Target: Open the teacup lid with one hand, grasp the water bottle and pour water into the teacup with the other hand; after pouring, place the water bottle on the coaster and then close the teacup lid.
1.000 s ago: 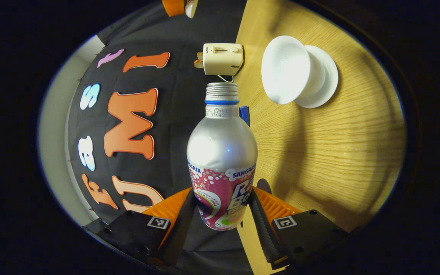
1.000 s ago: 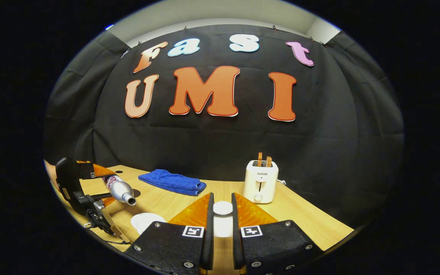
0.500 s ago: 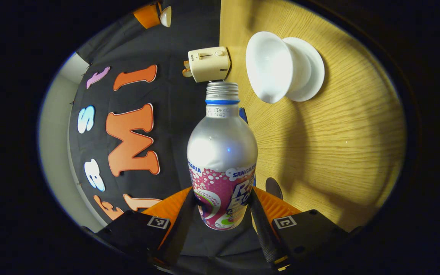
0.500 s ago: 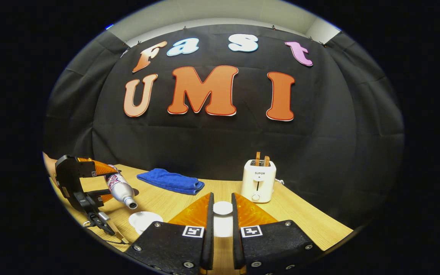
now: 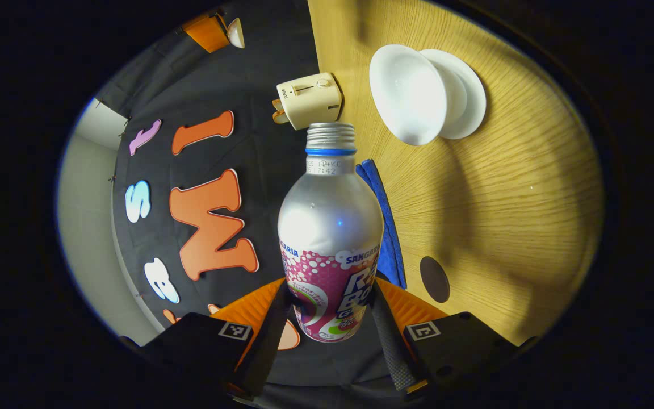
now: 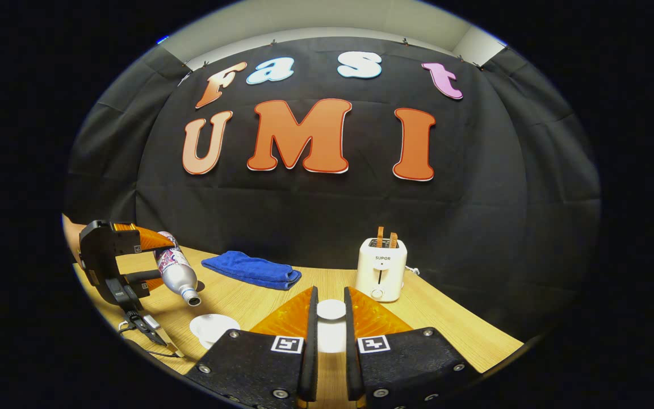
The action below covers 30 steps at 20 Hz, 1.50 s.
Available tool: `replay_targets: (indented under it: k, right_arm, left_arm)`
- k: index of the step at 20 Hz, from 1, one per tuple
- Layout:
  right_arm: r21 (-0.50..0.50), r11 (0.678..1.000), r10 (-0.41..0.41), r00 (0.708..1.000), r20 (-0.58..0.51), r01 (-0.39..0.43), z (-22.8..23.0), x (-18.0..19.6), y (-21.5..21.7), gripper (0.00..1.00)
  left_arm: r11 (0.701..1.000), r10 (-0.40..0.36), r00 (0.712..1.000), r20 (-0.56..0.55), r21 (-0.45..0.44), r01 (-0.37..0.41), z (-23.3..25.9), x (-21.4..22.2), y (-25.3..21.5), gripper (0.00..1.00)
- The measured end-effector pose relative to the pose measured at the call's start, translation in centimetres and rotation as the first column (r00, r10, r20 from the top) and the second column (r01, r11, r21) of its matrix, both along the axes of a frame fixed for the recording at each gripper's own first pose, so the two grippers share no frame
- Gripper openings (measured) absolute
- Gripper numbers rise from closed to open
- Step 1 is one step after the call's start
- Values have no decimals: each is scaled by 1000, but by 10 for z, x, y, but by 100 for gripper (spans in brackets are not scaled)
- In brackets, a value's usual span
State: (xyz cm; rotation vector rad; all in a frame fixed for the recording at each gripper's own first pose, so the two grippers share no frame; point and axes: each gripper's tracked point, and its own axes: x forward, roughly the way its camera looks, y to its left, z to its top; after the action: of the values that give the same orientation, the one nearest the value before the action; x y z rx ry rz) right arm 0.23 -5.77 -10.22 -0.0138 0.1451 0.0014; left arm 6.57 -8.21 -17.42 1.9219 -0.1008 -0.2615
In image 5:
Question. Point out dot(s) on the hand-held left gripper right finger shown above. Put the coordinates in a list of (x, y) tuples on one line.
[(389, 341)]

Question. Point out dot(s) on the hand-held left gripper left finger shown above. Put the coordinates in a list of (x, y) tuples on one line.
[(270, 341)]

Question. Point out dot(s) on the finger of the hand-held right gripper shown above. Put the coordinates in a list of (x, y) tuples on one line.
[(208, 33)]

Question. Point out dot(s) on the dark brown round coaster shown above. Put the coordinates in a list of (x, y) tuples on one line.
[(435, 279)]

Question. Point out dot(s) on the silver water bottle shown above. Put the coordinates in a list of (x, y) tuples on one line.
[(330, 227)]

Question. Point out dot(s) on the white teacup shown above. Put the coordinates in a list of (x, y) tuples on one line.
[(406, 94)]

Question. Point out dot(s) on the blue folded towel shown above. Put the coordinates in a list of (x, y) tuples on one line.
[(390, 244)]

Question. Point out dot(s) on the brown toast slice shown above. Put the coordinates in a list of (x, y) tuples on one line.
[(277, 105), (280, 117)]

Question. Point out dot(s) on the white toaster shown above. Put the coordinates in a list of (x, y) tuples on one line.
[(313, 102)]

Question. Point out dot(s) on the white saucer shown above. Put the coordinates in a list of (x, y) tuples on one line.
[(470, 94)]

